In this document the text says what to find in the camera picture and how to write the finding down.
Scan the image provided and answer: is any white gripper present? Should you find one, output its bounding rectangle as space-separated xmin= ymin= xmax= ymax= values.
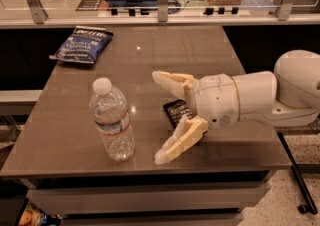
xmin=152 ymin=71 xmax=239 ymax=165

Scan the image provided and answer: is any clear plastic water bottle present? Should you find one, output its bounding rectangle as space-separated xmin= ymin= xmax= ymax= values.
xmin=89 ymin=77 xmax=135 ymax=162

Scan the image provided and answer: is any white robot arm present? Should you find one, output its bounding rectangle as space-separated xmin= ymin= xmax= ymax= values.
xmin=152 ymin=50 xmax=320 ymax=165

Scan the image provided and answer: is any blue chip bag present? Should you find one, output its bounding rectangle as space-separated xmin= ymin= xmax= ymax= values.
xmin=50 ymin=26 xmax=114 ymax=65

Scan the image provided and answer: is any black snack bar wrapper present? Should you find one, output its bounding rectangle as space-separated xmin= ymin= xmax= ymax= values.
xmin=163 ymin=99 xmax=192 ymax=128

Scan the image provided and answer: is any upper grey drawer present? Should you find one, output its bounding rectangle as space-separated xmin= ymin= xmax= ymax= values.
xmin=27 ymin=182 xmax=270 ymax=216

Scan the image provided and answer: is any grey drawer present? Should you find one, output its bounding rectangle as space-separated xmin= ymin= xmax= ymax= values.
xmin=61 ymin=213 xmax=243 ymax=226
xmin=27 ymin=182 xmax=270 ymax=216

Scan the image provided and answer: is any lower grey drawer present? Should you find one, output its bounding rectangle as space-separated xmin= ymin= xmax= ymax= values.
xmin=61 ymin=213 xmax=243 ymax=226

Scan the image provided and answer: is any black floor pole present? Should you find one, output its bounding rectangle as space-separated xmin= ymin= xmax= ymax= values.
xmin=278 ymin=133 xmax=318 ymax=215

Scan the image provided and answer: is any colourful snack bin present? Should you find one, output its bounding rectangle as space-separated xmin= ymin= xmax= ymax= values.
xmin=18 ymin=201 xmax=61 ymax=226

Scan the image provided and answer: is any left metal glass bracket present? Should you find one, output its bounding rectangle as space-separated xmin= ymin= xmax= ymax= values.
xmin=26 ymin=0 xmax=48 ymax=24

